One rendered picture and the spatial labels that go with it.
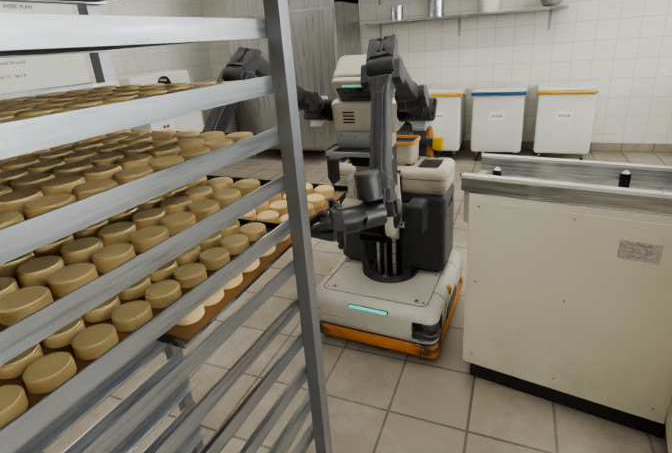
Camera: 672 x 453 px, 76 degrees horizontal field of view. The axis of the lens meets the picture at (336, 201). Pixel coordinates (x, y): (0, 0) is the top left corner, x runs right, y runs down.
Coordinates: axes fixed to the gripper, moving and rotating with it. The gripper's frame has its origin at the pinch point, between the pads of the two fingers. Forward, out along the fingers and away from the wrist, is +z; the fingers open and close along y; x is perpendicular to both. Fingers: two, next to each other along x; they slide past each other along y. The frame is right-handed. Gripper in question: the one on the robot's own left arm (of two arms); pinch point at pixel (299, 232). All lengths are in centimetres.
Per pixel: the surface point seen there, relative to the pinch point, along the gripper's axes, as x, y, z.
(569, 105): 245, 53, -345
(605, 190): 7, 14, -99
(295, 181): -8.0, -14.2, 1.3
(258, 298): -15.2, 3.4, 12.5
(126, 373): 13, 32, 44
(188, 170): -22.0, -23.7, 19.1
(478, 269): 35, 50, -75
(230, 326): -20.8, 3.5, 18.2
